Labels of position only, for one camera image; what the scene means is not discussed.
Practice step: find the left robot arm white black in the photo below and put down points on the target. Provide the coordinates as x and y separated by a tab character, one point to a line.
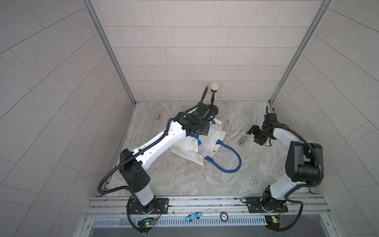
136	162

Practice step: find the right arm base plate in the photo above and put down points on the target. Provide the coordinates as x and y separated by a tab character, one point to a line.
265	205

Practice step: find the round black badge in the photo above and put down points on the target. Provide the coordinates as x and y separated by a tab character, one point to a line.
224	217

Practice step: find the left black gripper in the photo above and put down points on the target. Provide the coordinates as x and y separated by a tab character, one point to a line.
205	130

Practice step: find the green compass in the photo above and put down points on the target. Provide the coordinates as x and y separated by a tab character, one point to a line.
242	140

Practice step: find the white canvas Doraemon bag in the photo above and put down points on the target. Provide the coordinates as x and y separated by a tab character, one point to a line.
197	148

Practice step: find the blue tape piece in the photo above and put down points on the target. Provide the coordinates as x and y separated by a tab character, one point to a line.
193	217

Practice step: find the right green circuit board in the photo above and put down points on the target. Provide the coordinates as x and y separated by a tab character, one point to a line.
274	222

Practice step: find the black stand with pink ball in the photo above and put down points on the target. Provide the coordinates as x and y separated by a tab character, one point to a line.
213	97

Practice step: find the green circuit board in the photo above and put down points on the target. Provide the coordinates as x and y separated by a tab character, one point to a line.
147	223
274	222

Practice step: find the pink compass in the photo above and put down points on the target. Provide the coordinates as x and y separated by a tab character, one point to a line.
236	133

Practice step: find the left green circuit board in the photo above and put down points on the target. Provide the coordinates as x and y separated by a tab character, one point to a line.
147	223

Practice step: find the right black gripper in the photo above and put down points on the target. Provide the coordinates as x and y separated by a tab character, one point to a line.
254	129

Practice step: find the aluminium rail frame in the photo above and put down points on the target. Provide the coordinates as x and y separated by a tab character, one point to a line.
176	206

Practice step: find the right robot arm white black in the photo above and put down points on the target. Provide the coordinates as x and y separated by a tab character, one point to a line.
303	166

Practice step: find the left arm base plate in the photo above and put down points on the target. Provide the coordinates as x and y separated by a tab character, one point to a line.
156	206

